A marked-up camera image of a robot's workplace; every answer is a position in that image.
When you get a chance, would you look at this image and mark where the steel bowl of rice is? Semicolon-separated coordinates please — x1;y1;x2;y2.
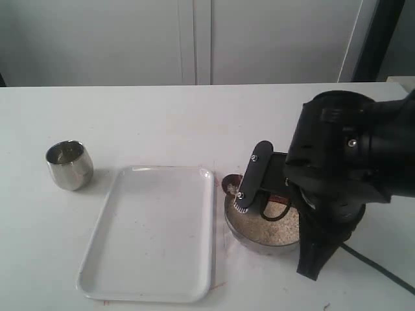
224;194;300;255

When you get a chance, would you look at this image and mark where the white cabinet with doors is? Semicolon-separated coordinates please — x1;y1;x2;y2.
1;1;377;86

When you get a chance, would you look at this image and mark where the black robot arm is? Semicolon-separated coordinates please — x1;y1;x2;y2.
234;91;414;240

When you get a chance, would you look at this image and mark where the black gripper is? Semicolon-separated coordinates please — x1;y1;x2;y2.
233;91;366;240

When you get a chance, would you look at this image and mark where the brown wooden spoon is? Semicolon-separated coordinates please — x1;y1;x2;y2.
221;174;243;196

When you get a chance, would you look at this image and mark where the steel cup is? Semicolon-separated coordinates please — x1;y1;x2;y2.
45;140;93;191

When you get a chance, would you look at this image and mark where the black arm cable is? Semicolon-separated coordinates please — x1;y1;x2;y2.
259;194;415;289

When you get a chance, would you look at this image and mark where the white rectangular plastic tray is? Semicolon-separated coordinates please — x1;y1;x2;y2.
77;166;215;303

